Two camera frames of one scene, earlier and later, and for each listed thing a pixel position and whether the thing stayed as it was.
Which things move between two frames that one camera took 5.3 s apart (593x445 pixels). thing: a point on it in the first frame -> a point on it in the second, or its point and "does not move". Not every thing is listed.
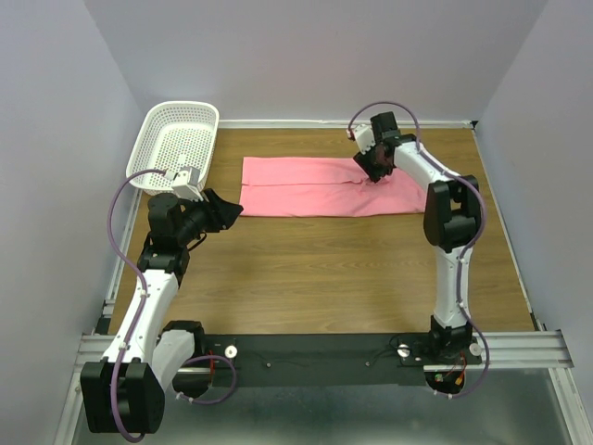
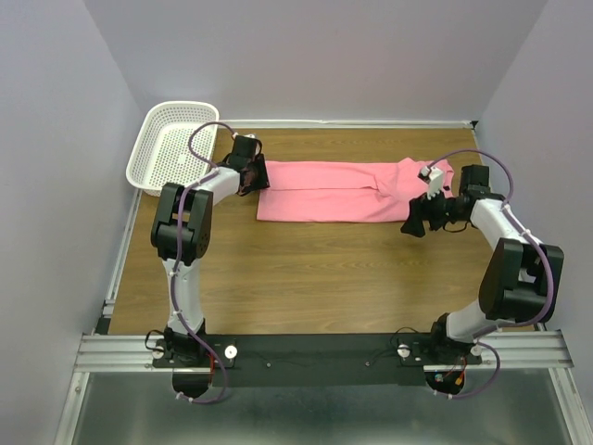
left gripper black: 222,214 -> 262,182
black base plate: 342,360 does not move
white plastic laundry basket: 172,134 does not move
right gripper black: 372,173 -> 420,209
